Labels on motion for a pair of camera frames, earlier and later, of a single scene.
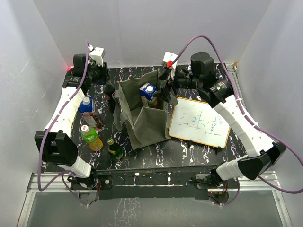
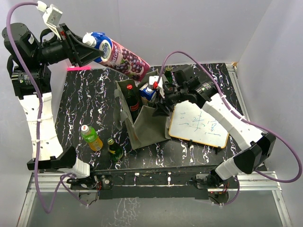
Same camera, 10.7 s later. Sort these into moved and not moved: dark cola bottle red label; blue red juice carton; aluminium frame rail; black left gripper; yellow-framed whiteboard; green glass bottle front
Moved: blue red juice carton; dark cola bottle red label; black left gripper
Not moved: yellow-framed whiteboard; green glass bottle front; aluminium frame rail
